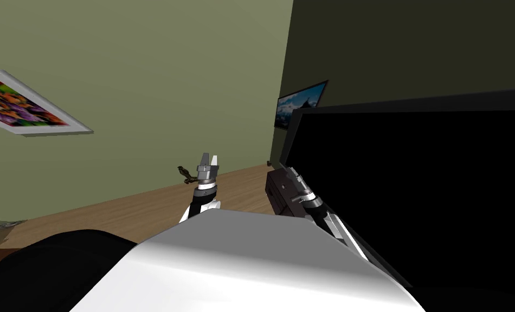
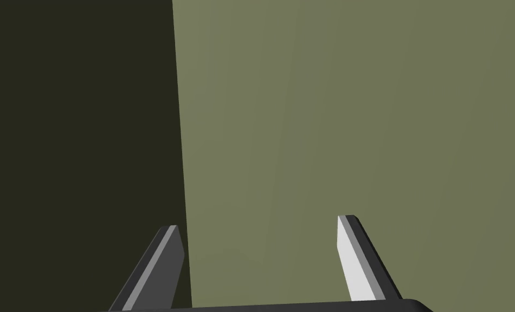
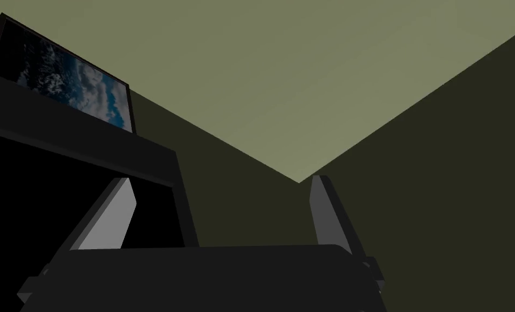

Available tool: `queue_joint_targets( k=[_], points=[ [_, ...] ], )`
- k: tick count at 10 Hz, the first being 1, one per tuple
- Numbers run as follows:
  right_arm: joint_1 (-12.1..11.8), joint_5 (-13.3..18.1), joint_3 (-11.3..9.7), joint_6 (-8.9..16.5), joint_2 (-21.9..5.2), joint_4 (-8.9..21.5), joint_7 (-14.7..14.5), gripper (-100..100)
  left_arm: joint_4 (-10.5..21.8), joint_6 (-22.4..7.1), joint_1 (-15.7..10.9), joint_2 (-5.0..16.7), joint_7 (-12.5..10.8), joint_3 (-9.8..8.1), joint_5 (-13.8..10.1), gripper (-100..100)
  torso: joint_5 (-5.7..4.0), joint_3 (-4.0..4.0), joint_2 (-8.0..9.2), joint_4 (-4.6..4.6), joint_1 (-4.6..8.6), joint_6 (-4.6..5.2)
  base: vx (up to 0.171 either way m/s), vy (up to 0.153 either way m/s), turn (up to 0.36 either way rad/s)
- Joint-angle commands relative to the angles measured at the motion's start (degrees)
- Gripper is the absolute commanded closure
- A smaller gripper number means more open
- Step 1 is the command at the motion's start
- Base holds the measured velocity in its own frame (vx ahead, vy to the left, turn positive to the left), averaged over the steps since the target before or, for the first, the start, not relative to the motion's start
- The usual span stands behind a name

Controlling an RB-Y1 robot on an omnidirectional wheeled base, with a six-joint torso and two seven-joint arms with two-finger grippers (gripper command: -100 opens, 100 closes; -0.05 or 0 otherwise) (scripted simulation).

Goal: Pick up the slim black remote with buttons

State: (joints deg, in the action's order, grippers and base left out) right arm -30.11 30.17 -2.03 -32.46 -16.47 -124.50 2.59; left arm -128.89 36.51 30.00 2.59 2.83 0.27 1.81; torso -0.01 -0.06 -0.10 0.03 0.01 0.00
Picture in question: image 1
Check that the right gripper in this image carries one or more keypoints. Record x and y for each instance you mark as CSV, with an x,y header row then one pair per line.
x,y
298,187

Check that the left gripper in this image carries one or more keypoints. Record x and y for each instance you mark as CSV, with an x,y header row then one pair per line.
x,y
206,174

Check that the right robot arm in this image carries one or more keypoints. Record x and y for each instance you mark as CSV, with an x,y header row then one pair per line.
x,y
322,211

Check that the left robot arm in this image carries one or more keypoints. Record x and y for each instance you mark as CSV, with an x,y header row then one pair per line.
x,y
202,202

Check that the small dark drawer box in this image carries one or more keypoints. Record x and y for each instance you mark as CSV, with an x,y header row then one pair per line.
x,y
277,195

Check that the small dark brown figurine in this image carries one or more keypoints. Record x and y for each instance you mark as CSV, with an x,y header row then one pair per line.
x,y
187,174

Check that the black-framed mountain picture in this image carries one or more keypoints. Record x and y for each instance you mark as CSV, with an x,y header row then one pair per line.
x,y
298,104

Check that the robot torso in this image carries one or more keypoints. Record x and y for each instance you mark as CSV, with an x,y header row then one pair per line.
x,y
240,268

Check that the large black cabinet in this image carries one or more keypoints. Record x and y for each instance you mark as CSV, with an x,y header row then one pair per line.
x,y
413,186

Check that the white-framed flower picture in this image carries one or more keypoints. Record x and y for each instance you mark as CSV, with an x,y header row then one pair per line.
x,y
19,106

